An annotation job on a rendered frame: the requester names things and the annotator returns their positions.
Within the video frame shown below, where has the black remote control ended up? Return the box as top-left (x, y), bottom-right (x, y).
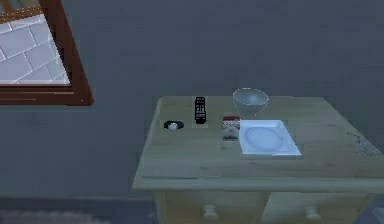
top-left (194, 96), bottom-right (207, 125)

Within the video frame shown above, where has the black and white wristwatch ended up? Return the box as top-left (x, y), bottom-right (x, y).
top-left (163, 120), bottom-right (185, 132)

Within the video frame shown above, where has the red and white small box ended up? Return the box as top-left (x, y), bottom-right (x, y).
top-left (221, 115), bottom-right (241, 141)

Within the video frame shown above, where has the pale wooden chest of drawers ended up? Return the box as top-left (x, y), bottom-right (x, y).
top-left (131, 95), bottom-right (384, 224)

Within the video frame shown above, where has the grey bowl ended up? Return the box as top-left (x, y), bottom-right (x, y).
top-left (232, 87), bottom-right (270, 115)

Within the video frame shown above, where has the white square plate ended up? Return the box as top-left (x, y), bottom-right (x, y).
top-left (238, 119), bottom-right (302, 157)

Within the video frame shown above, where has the brown framed window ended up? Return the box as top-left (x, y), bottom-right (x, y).
top-left (0, 0), bottom-right (95, 107)

